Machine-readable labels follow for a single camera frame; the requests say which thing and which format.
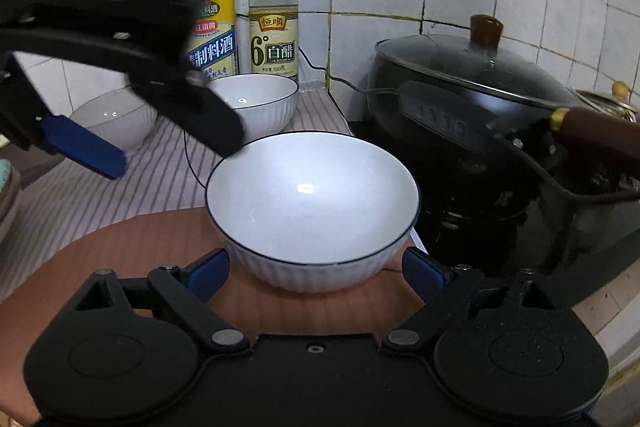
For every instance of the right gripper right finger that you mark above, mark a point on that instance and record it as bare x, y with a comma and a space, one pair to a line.
456, 294

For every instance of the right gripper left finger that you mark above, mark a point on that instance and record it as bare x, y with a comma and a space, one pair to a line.
166, 311

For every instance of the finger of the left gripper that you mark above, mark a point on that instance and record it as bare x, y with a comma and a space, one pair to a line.
63, 136
175, 94

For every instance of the white ribbed bowl large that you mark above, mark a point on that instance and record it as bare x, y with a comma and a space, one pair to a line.
119, 117

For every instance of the pink bunny carrot plate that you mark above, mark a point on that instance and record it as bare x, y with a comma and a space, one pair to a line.
9, 203

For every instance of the teal fried egg plate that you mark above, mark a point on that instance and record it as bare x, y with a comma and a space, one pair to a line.
5, 174

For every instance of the yellow label cooking wine bottle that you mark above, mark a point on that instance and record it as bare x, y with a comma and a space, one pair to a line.
213, 46

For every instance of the black induction cooker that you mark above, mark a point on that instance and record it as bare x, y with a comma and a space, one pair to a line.
560, 209

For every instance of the striped brown table mat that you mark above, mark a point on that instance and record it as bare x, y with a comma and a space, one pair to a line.
71, 223

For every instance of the white vinegar bottle yellow cap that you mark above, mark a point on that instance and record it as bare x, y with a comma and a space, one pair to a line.
274, 37

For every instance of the black wok with glass lid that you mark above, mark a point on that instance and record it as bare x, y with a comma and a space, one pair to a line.
490, 101

